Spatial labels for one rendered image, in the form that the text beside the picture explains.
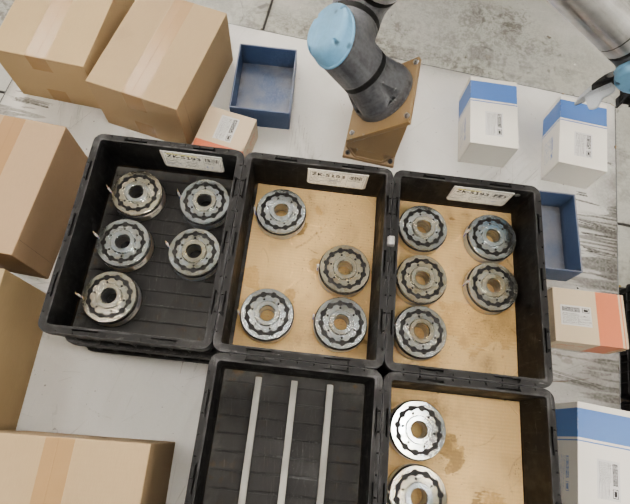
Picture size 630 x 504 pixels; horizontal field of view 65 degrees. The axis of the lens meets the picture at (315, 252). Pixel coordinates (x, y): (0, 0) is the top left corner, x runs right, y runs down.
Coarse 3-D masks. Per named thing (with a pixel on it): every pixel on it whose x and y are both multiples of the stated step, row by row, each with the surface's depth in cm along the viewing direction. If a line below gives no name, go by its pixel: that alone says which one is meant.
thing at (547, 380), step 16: (400, 176) 98; (416, 176) 98; (432, 176) 99; (448, 176) 99; (528, 192) 99; (544, 256) 94; (544, 272) 93; (544, 288) 92; (544, 304) 91; (544, 320) 90; (544, 336) 89; (544, 352) 88; (400, 368) 85; (416, 368) 85; (432, 368) 85; (544, 368) 87; (512, 384) 85; (528, 384) 85; (544, 384) 86
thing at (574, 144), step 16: (560, 96) 126; (560, 112) 124; (576, 112) 124; (592, 112) 124; (544, 128) 131; (560, 128) 122; (576, 128) 122; (592, 128) 123; (544, 144) 129; (560, 144) 120; (576, 144) 121; (592, 144) 121; (544, 160) 127; (560, 160) 119; (576, 160) 119; (592, 160) 119; (544, 176) 125; (560, 176) 124; (576, 176) 123; (592, 176) 121
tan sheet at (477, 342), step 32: (448, 224) 106; (448, 256) 104; (512, 256) 105; (448, 288) 101; (448, 320) 99; (480, 320) 99; (512, 320) 100; (448, 352) 97; (480, 352) 97; (512, 352) 97
